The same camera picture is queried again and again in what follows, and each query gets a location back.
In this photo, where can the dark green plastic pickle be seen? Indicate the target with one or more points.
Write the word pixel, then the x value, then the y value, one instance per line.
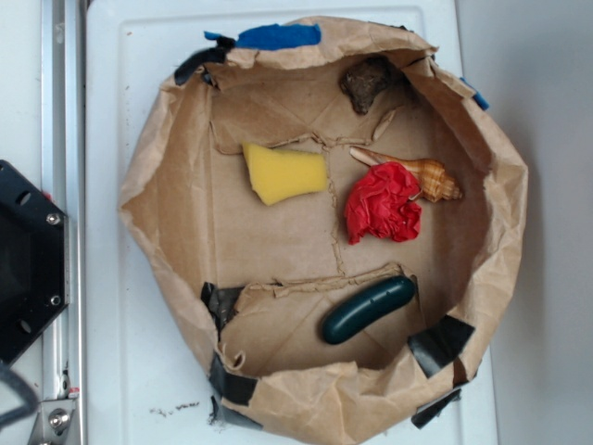
pixel 366 307

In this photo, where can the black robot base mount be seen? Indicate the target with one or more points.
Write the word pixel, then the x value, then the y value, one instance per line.
pixel 33 268

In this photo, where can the crumpled red paper ball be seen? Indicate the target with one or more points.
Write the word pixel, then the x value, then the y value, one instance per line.
pixel 380 204

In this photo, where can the aluminium extrusion rail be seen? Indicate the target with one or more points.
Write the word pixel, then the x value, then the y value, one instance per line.
pixel 62 412

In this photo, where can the white plastic tray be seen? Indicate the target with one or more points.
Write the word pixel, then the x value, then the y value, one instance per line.
pixel 143 384

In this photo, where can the yellow sponge piece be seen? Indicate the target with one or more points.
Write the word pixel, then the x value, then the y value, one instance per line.
pixel 277 174

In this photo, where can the orange striped conch shell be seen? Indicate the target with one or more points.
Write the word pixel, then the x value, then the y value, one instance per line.
pixel 434 181

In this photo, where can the brown rock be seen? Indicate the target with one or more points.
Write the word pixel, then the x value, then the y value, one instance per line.
pixel 363 82

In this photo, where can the brown paper bag bin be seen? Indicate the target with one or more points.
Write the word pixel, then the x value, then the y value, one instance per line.
pixel 249 284

